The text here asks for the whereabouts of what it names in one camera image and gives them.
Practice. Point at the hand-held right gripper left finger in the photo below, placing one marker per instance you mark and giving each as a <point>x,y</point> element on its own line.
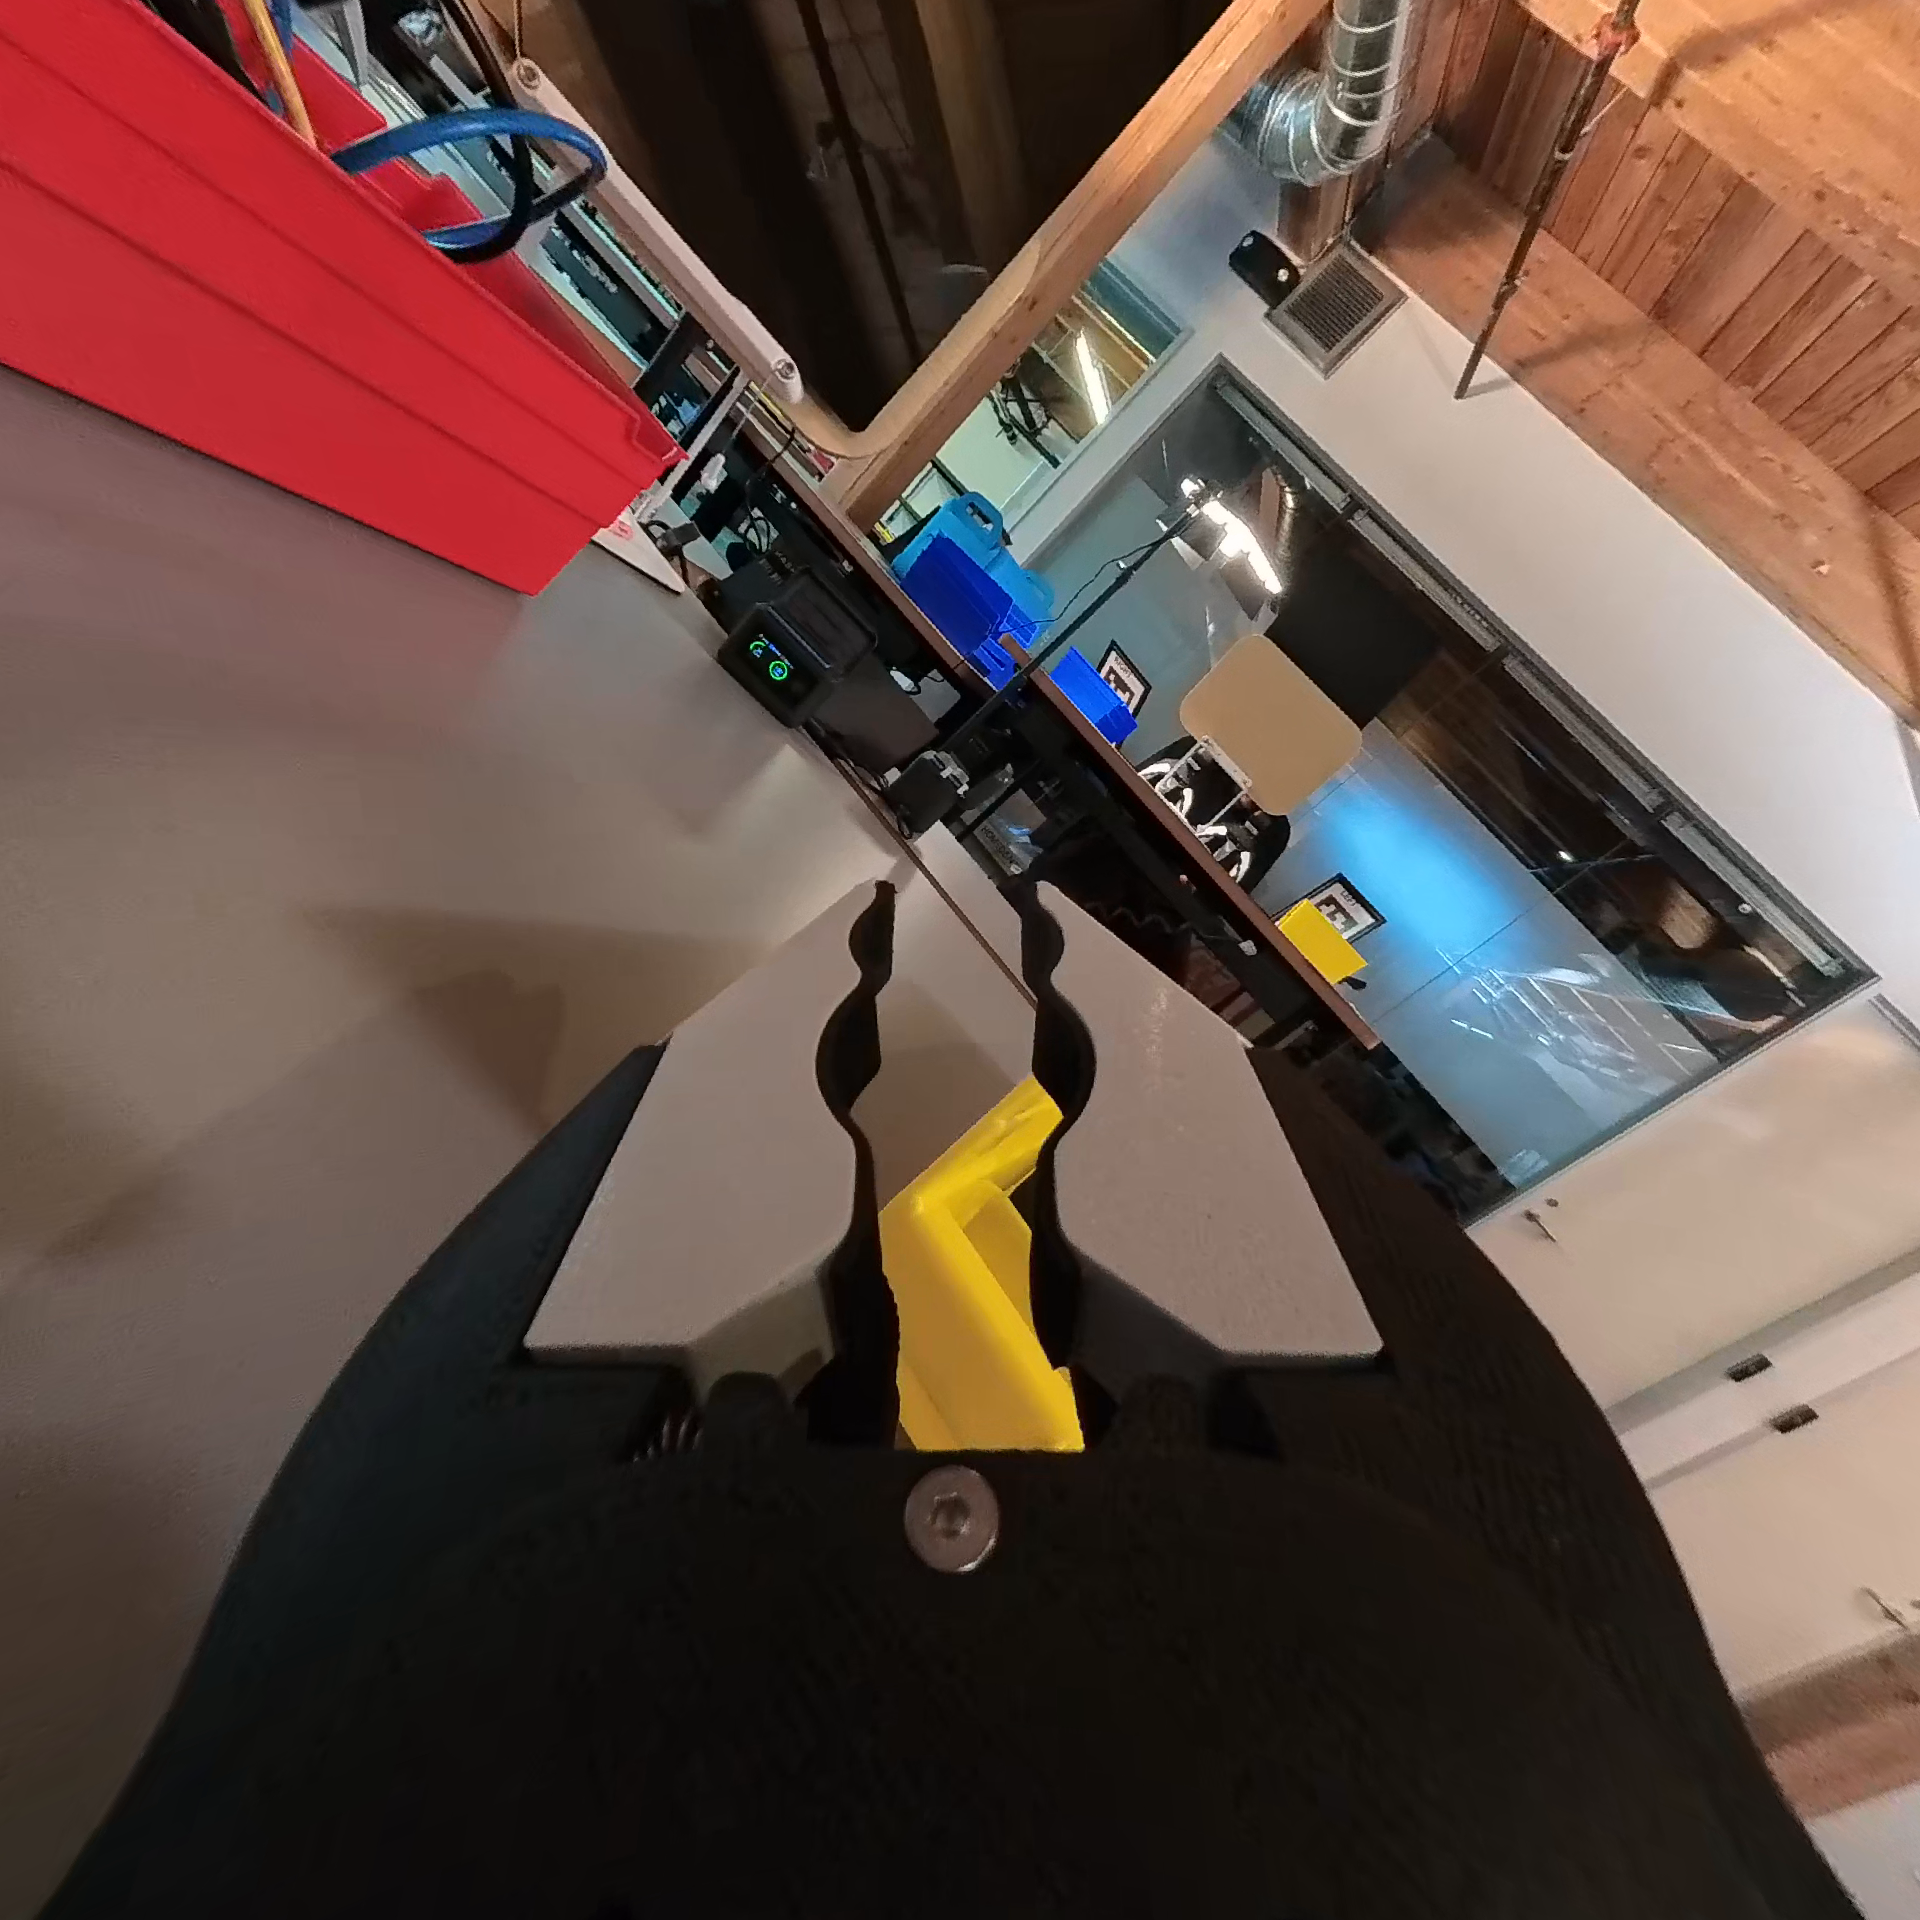
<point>690,1184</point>

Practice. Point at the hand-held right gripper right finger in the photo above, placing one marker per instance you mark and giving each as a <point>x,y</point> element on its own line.
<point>1201,1184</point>

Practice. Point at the large yellow plastic bin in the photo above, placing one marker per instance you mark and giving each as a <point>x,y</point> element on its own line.
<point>961,1289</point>

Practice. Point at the red plastic bin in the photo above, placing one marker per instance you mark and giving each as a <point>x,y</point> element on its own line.
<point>225,299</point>

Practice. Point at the small yellow bin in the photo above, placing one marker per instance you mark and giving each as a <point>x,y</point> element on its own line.
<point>1319,942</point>

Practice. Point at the black framed tag picture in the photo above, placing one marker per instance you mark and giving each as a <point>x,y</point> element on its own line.
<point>1349,901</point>
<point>1122,676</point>

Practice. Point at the long brown-edged desk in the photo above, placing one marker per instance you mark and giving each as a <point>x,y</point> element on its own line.
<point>1190,843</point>

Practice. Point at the black white printed cloth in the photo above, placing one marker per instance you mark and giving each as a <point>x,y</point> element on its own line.
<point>1201,821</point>

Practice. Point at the small black device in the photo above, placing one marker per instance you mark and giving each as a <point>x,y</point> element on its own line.
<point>932,790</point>

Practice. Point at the beige rounded chair back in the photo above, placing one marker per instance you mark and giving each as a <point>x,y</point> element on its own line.
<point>1266,726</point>

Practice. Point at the black box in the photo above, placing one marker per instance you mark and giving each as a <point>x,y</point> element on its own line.
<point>869,722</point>

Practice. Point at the single blue bin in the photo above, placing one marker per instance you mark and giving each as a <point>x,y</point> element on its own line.
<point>1093,698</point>

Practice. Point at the white cabinet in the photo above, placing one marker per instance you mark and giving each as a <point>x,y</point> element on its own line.
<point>1724,1201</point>

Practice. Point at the black power station green display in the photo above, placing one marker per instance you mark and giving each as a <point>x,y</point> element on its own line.
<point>809,638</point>

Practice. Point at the white paper sheet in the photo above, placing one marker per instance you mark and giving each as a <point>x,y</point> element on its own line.
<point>638,546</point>

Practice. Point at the stack of blue bins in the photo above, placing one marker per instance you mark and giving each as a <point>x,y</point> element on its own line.
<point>961,579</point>

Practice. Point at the black light stand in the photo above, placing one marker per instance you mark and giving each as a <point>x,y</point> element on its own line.
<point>1201,512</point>

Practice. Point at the cluttered equipment shelf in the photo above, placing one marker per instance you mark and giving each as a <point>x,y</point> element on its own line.
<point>721,493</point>

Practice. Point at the white metal bar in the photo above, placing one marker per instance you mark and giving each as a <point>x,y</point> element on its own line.
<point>674,243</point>

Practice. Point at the curved wooden beam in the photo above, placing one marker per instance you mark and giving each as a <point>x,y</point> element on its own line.
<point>1079,225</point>

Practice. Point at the dark metal rod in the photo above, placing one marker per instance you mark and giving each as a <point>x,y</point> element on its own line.
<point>1542,211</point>

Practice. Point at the wall vent grille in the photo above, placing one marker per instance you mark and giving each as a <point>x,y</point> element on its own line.
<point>1335,306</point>

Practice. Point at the black wall-mounted device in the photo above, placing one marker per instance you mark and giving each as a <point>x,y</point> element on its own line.
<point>1265,264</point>

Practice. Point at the silver ventilation duct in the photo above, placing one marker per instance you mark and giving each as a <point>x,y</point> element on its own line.
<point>1349,76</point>

